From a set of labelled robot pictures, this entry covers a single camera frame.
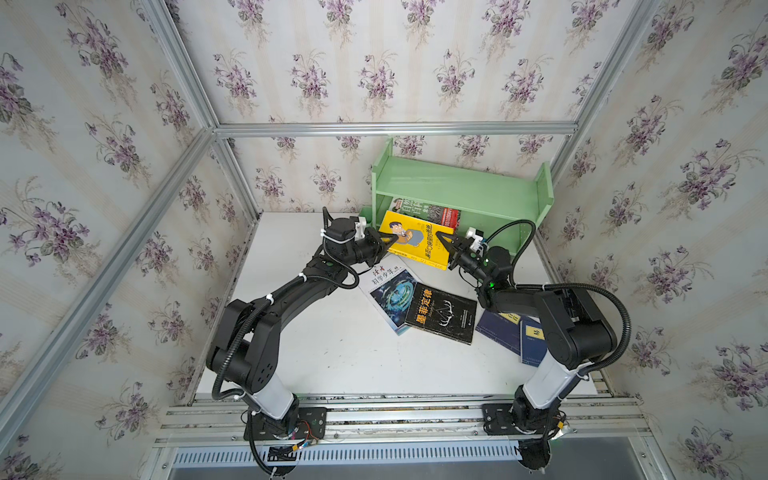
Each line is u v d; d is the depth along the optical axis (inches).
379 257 30.1
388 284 38.8
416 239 32.5
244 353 17.4
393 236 32.1
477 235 33.5
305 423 28.2
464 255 31.0
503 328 35.5
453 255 31.2
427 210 39.8
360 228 31.0
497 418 28.8
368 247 29.2
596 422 29.4
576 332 19.3
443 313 35.8
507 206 35.5
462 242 30.9
